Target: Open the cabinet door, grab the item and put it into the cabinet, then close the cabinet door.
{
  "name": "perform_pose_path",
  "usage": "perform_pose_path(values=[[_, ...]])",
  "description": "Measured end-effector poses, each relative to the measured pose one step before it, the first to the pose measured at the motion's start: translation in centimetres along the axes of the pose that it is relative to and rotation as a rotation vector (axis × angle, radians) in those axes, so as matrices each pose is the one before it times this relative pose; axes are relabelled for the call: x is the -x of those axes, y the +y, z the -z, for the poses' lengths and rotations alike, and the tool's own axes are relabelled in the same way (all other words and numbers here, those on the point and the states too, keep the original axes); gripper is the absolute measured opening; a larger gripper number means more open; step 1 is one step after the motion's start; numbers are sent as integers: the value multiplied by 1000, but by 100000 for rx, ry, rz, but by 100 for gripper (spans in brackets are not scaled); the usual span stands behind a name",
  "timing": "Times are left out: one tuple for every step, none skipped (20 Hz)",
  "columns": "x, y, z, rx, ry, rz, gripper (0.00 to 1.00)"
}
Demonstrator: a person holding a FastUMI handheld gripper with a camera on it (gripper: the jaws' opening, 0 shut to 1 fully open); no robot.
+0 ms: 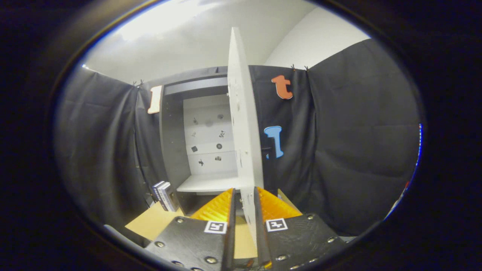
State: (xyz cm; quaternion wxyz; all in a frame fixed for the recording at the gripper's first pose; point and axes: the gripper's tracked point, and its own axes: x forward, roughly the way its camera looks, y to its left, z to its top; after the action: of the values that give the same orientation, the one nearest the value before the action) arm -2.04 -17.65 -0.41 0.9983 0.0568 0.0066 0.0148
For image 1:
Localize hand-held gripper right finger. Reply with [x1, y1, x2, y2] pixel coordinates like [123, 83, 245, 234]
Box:
[254, 186, 347, 271]

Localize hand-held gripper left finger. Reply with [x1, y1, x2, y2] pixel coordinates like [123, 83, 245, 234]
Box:
[145, 187, 236, 271]

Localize white cabinet shelf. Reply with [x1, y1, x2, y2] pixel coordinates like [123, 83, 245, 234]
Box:
[176, 174, 241, 193]

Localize grey cabinet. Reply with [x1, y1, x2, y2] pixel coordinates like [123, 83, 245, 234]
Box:
[145, 67, 241, 217]

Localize black backdrop cloth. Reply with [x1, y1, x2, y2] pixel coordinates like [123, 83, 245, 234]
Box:
[53, 38, 422, 238]

